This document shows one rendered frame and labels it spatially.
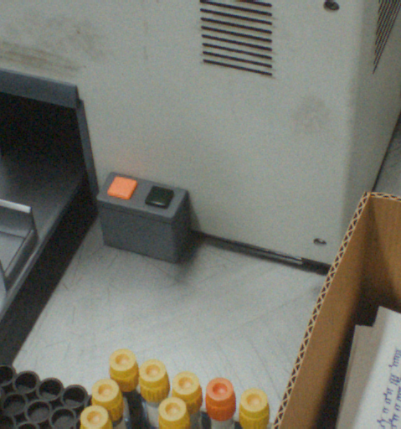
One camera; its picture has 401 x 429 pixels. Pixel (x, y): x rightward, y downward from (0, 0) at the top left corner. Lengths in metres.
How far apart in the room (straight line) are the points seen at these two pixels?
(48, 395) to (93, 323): 0.08
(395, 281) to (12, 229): 0.27
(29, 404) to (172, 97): 0.22
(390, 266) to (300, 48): 0.14
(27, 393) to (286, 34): 0.28
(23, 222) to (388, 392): 0.27
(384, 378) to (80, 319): 0.23
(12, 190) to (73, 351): 0.13
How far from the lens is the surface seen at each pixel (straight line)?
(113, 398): 0.60
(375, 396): 0.66
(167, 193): 0.77
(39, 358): 0.76
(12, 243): 0.77
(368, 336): 0.68
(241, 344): 0.75
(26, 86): 0.76
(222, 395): 0.59
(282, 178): 0.73
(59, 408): 0.71
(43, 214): 0.79
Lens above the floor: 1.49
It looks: 48 degrees down
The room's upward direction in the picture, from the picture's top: 4 degrees counter-clockwise
